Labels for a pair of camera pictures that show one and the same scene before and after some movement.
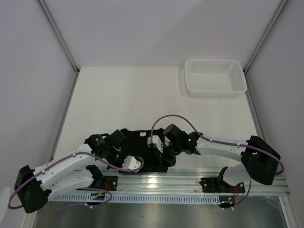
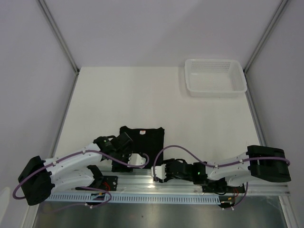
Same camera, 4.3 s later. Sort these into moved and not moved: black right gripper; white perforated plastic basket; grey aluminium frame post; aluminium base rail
Moved: black right gripper
Not moved: grey aluminium frame post; white perforated plastic basket; aluminium base rail
